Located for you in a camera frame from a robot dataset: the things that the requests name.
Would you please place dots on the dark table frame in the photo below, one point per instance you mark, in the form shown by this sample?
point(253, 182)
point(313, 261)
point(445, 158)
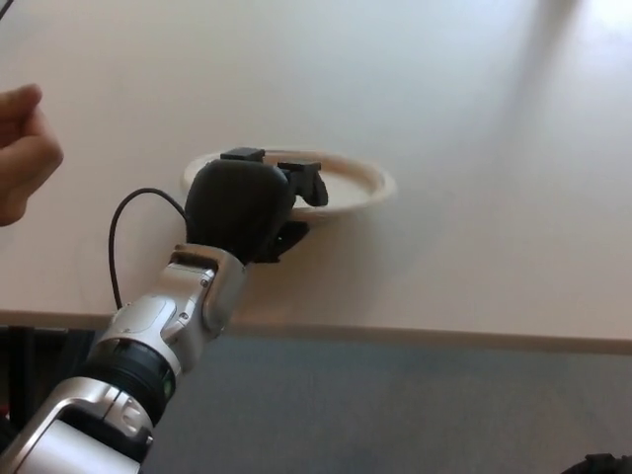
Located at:
point(29, 355)

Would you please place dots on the beige paper plate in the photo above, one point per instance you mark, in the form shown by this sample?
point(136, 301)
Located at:
point(353, 185)

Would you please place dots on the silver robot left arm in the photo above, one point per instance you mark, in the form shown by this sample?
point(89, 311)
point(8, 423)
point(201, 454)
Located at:
point(138, 355)

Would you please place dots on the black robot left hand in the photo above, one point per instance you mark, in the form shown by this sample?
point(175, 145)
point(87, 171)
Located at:
point(247, 207)

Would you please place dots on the black robot right hand part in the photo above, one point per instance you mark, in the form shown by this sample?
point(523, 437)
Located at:
point(597, 464)

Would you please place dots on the person's bare hand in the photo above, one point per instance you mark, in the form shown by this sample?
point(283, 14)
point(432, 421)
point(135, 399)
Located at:
point(24, 158)

